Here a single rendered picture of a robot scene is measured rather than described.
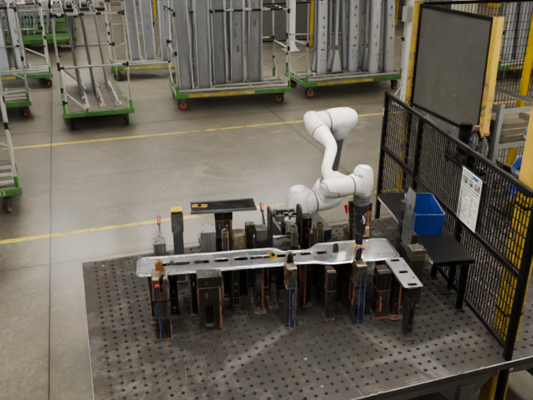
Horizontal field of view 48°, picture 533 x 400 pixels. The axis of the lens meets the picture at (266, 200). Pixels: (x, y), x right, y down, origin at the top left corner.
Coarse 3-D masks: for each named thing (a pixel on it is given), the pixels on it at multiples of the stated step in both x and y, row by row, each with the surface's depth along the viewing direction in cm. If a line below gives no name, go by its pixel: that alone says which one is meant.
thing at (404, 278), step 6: (390, 258) 314; (396, 258) 314; (402, 258) 314; (390, 264) 308; (396, 264) 308; (402, 264) 308; (390, 270) 305; (396, 270) 303; (402, 270) 303; (408, 270) 303; (396, 276) 297; (402, 276) 297; (408, 276) 297; (414, 276) 297; (402, 282) 292; (408, 282) 292; (414, 282) 292; (420, 282) 292
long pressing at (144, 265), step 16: (352, 240) 331; (368, 240) 332; (384, 240) 332; (160, 256) 315; (176, 256) 315; (192, 256) 315; (208, 256) 315; (224, 256) 315; (240, 256) 315; (304, 256) 315; (320, 256) 315; (336, 256) 315; (352, 256) 315; (368, 256) 315; (384, 256) 315; (144, 272) 300; (176, 272) 301; (192, 272) 302
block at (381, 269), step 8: (384, 264) 312; (376, 272) 309; (384, 272) 304; (376, 280) 308; (384, 280) 305; (376, 288) 309; (384, 288) 307; (376, 296) 312; (384, 296) 311; (376, 304) 311; (384, 304) 312; (376, 312) 313; (384, 312) 314
